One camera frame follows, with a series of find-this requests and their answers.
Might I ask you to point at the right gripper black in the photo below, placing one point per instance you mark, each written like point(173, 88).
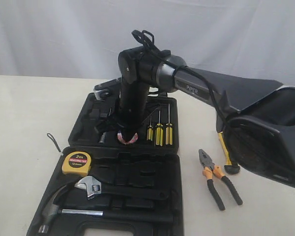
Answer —
point(128, 121)

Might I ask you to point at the electrical tape roll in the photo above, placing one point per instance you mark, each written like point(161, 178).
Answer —
point(127, 138)

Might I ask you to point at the yellow tape measure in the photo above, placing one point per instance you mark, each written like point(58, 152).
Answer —
point(75, 163)

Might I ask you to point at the orange black combination pliers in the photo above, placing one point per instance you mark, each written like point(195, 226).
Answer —
point(210, 170)

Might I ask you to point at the yellow utility knife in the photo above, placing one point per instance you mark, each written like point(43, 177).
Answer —
point(231, 167)

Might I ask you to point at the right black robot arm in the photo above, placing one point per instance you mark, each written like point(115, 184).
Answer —
point(255, 116)

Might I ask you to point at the black plastic tool case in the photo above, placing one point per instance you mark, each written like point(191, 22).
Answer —
point(142, 164)

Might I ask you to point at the small yellow black screwdriver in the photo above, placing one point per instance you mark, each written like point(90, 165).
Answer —
point(150, 130)

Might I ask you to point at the middle yellow black screwdriver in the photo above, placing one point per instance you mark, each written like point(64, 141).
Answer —
point(159, 132)

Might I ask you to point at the right yellow black screwdriver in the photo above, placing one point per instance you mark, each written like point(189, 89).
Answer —
point(169, 129)

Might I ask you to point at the adjustable wrench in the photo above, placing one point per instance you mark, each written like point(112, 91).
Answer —
point(94, 187)

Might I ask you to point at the claw hammer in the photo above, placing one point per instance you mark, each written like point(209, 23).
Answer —
point(52, 209)

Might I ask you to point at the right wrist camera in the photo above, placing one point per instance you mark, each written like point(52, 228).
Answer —
point(106, 89)

